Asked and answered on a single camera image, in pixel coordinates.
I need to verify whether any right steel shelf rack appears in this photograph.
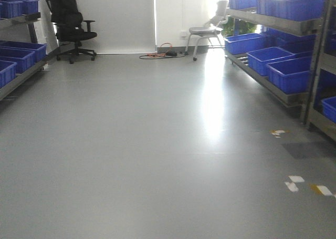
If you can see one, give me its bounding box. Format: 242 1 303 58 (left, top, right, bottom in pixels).
225 0 335 139

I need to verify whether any steel shelf rack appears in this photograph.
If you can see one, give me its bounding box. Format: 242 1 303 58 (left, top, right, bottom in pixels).
1 12 48 100
225 0 335 139

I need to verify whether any left steel shelf rack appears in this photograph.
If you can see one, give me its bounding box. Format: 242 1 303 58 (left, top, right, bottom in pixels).
1 12 48 100

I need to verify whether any grey folding chair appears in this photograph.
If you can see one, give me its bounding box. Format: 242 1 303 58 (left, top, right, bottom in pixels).
185 0 229 61

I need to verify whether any blue bin right lower back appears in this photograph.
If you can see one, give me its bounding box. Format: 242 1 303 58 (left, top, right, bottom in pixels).
224 33 269 55

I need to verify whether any blue bin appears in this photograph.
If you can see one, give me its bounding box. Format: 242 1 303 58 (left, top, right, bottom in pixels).
266 56 312 95
1 47 35 74
224 33 269 55
1 0 39 18
256 0 324 22
247 47 294 76

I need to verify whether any blue bin right lower middle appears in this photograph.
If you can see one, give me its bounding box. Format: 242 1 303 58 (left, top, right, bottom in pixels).
247 47 294 76

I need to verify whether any black office chair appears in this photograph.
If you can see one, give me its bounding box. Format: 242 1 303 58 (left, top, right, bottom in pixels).
45 0 97 64

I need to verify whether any blue bin right lower front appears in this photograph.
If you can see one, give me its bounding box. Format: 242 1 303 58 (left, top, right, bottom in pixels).
266 56 312 95

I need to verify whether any blue bin left lower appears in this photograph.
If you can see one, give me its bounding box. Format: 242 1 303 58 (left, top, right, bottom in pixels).
1 47 35 74

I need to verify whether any blue bin right upper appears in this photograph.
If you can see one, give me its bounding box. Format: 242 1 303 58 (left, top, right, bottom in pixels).
256 0 324 22

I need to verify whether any blue bin left upper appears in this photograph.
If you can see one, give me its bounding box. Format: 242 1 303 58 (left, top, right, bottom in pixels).
1 0 39 18

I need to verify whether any orange cable on floor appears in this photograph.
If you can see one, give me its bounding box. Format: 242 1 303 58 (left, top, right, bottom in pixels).
139 42 186 60

